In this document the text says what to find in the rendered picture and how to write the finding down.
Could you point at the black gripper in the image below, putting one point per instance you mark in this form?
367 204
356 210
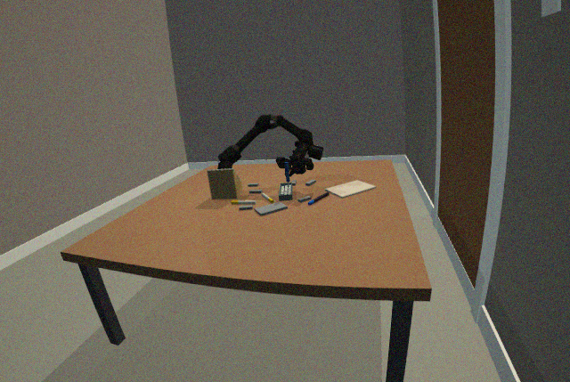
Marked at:
297 161

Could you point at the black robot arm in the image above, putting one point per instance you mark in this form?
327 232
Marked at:
305 137

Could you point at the black marker with blue cap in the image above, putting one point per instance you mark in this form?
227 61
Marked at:
319 198

